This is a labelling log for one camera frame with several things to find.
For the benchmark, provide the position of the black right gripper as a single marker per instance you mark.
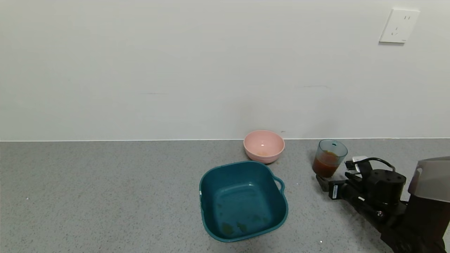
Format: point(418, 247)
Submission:
point(334, 190)

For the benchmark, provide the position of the red-brown liquid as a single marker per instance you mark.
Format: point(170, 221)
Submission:
point(325, 168)

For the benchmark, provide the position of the ribbed translucent blue cup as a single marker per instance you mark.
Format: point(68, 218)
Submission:
point(333, 149)

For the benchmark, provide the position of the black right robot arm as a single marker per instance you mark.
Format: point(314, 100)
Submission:
point(425, 218)

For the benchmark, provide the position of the pink bowl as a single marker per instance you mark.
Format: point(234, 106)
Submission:
point(258, 142)

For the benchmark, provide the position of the teal square plastic basin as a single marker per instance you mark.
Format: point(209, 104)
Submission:
point(242, 202)

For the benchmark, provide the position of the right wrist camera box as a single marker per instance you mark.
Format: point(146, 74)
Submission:
point(359, 165)

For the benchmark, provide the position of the white wall power outlet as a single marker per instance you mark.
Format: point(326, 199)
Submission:
point(399, 26)

